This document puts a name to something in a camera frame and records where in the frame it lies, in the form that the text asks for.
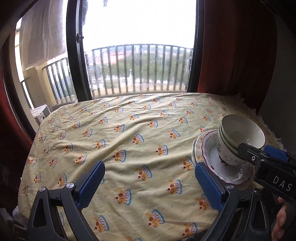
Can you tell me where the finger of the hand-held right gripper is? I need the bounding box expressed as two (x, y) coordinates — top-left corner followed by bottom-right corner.
(263, 145), (291, 163)
(238, 142), (262, 165)

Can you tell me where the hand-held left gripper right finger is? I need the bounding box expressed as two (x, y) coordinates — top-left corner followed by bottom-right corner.
(195, 162), (274, 241)

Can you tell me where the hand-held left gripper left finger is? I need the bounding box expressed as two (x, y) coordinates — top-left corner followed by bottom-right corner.
(26, 161), (105, 241)

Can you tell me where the cream floral bowl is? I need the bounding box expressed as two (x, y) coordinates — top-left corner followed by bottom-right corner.
(218, 125), (238, 154)
(220, 115), (265, 151)
(216, 132), (249, 166)

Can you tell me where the large ruffled rim plate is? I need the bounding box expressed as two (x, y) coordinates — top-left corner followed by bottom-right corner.
(191, 139), (204, 172)

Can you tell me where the red rimmed floral plate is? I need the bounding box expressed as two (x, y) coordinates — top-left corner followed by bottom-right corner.
(201, 130), (254, 185)

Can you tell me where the person's right hand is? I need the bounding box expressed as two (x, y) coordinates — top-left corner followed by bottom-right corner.
(274, 197), (296, 241)

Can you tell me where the yellow printed tablecloth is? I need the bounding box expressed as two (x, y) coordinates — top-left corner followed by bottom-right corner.
(17, 92), (284, 241)

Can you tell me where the white outdoor air conditioner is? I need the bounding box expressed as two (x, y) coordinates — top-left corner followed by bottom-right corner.
(31, 105), (50, 126)

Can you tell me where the red curtain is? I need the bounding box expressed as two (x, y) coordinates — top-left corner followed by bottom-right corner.
(0, 70), (36, 209)
(196, 0), (278, 116)

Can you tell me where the short balcony railing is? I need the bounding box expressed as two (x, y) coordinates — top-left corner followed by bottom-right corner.
(20, 57), (76, 109)

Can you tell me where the long balcony railing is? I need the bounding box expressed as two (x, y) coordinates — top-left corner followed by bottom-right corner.
(84, 44), (194, 97)

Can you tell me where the white translucent hanging sheet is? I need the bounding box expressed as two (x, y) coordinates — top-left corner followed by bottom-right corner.
(20, 0), (69, 70)

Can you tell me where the black window frame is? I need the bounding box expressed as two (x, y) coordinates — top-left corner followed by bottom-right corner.
(0, 0), (205, 139)

